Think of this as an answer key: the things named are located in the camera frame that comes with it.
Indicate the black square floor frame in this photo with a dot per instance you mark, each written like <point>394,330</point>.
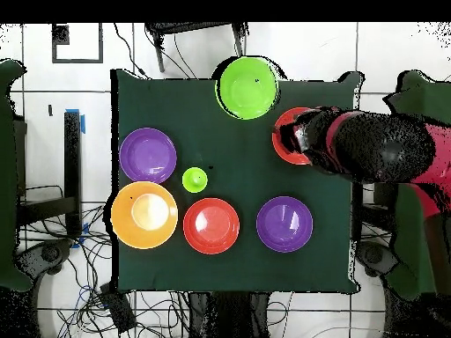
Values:
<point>60,35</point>

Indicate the large orange plastic bowl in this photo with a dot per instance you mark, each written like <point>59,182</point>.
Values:
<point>141,214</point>

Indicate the neighbouring green table cloth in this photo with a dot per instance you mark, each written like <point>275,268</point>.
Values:
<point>412,239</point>
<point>7,176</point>

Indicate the blue tape strip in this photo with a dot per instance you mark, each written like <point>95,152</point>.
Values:
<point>83,125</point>

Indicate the dark green tablecloth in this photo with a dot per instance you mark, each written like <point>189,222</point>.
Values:
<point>169,102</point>

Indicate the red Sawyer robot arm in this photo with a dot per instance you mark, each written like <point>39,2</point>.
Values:
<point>387,148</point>

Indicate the green plastic bowl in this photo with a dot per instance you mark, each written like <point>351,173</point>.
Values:
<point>248,88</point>

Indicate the black metal frame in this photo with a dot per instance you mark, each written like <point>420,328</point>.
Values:
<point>72,158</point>
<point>380,211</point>

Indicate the green plastic cup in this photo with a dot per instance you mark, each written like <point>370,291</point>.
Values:
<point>194,179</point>

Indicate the small black floor marker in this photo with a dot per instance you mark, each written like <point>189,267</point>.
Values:
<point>50,110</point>

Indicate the purple plastic bowl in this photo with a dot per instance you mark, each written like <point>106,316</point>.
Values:
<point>284,224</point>
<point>148,155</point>

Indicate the black camera stand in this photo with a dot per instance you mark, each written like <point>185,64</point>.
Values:
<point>159,56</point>

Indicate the black power adapter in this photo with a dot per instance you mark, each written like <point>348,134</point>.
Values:
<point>118,310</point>

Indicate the orange-red plastic bowl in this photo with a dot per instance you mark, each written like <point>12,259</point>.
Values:
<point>211,226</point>
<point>282,151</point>

